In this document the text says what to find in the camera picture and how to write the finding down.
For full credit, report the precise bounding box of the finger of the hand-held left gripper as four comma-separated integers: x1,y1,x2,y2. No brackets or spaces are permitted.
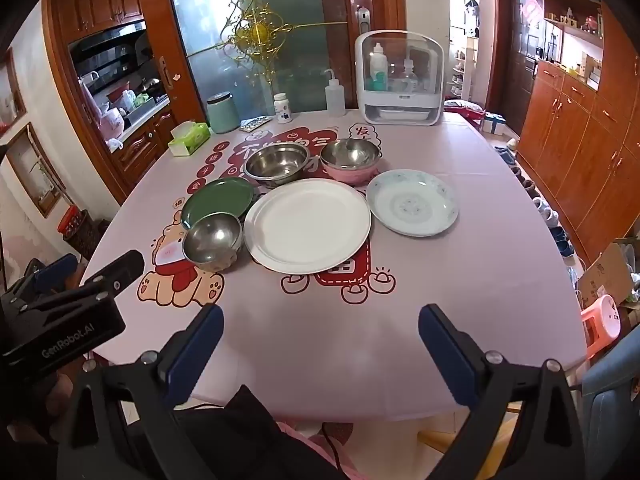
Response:
81,250,146,294
30,254,79,294

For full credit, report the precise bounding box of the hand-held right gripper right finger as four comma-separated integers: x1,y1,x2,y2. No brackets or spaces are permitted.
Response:
418,303,602,480

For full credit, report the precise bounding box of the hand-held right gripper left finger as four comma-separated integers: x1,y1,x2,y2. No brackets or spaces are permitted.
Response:
55,303,225,480

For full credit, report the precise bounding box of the small steel bowl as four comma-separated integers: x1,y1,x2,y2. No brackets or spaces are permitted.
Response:
182,213,244,270

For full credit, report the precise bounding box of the green plate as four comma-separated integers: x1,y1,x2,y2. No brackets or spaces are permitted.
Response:
181,177,256,231

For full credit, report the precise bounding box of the pale blue floral plate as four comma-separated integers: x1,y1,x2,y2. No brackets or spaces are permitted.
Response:
366,170,459,238

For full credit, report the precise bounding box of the large white plate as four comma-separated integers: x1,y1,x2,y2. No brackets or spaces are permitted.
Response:
243,178,372,275

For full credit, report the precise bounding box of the large steel bowl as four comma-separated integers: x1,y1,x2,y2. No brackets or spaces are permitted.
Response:
243,143,311,189

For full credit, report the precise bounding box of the pink bowl with steel interior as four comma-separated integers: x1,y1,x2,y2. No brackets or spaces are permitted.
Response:
320,138,381,184

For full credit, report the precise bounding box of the red crate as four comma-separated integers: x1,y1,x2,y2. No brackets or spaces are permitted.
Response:
57,204,102,262

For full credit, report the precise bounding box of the black jacket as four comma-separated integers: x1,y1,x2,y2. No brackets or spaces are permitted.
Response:
172,385,352,480

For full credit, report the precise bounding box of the printed pink tablecloth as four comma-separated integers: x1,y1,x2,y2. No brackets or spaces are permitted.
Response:
80,110,589,422

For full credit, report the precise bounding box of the green tissue box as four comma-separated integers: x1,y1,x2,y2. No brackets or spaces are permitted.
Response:
167,121,212,159

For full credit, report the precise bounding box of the pink patterned appliance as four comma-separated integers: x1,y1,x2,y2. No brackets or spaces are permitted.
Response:
99,106,127,142

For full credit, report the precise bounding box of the pink plastic stool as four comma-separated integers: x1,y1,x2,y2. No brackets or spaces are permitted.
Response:
579,294,622,362

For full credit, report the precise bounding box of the row of shoes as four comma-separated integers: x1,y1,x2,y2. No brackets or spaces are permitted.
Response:
492,144,577,262

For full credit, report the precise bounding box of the cardboard box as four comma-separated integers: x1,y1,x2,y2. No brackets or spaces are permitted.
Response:
579,242,637,312

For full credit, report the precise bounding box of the blue chair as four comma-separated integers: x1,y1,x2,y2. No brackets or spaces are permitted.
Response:
581,344,640,480

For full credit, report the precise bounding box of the green canister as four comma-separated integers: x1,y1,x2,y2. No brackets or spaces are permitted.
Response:
206,91,241,135

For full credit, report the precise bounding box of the white pill bottle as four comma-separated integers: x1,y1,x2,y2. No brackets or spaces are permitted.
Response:
273,93,294,125

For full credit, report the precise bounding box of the black range hood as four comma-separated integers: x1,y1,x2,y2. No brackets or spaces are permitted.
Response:
69,20,152,63

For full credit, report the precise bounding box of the wooden storage cabinet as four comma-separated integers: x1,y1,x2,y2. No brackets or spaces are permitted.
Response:
516,0,640,263

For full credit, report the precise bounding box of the white countertop cabinet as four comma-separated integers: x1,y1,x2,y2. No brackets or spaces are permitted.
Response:
355,30,445,126

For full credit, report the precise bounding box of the clear pump bottle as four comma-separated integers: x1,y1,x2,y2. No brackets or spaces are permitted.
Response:
397,57,420,94

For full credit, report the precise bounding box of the clear squeeze bottle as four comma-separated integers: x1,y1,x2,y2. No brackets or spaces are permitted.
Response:
322,68,347,118

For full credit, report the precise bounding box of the white bottle with green label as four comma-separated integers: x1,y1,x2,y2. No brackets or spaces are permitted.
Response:
369,42,390,92

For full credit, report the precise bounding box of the dark entry door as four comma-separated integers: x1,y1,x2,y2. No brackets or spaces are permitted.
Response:
504,0,544,137

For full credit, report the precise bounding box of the wooden wall frame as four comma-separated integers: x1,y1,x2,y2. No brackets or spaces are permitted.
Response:
7,122,67,219
0,49,27,127

